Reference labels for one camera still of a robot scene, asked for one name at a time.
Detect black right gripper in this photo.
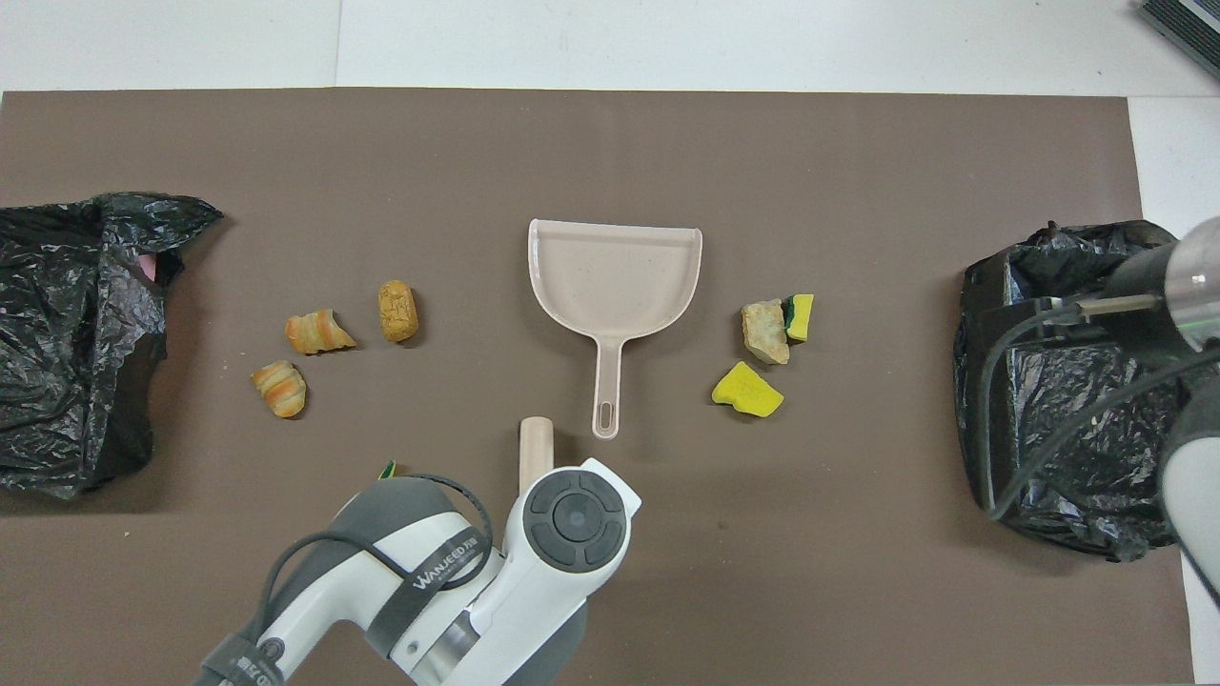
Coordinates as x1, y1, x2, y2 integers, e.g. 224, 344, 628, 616
1108, 243, 1183, 368

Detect beige plastic dustpan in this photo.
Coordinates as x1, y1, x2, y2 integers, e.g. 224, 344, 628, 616
527, 218, 704, 441

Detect grey ribbed device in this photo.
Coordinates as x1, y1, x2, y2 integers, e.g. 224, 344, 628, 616
1139, 0, 1220, 79

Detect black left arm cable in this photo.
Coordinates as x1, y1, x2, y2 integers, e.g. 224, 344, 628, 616
257, 474, 497, 649

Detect brown oval bread roll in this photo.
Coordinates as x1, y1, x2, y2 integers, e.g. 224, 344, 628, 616
377, 279, 420, 343

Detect wavy all-yellow sponge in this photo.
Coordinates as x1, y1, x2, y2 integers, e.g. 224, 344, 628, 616
711, 360, 785, 418

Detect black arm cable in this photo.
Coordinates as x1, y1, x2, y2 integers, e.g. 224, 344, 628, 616
977, 295, 1220, 520
257, 474, 497, 649

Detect wooden hand brush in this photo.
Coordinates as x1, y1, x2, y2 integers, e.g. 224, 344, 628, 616
518, 416, 555, 496

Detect pink bin with black bag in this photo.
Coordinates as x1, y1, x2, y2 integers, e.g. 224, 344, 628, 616
0, 192, 225, 501

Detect rectangular bin with black bag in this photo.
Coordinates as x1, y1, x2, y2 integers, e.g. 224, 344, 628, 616
954, 220, 1192, 563

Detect brown table mat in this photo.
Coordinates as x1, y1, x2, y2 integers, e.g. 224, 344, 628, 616
0, 89, 1197, 686

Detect striped croissant bread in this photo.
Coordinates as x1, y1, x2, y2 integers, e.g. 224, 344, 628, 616
251, 360, 308, 419
285, 309, 358, 356

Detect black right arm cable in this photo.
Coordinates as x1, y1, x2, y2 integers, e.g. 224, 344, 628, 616
977, 295, 1220, 520

